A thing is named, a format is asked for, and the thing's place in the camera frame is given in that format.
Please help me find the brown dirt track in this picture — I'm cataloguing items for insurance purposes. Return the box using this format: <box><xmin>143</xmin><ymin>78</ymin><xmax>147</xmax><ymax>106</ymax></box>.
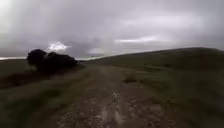
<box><xmin>39</xmin><ymin>64</ymin><xmax>191</xmax><ymax>128</ymax></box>

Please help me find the grassy hillside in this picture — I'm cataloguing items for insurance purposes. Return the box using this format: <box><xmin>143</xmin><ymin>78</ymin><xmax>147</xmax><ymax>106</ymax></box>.
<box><xmin>81</xmin><ymin>46</ymin><xmax>224</xmax><ymax>128</ymax></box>

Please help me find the dark clump of bushes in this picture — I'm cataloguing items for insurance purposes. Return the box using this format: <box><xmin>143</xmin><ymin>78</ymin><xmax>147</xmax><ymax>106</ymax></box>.
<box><xmin>26</xmin><ymin>48</ymin><xmax>80</xmax><ymax>74</ymax></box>

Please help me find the grass field beside track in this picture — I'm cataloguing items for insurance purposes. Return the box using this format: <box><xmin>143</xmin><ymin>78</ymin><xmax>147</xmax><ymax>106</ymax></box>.
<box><xmin>0</xmin><ymin>59</ymin><xmax>98</xmax><ymax>128</ymax></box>

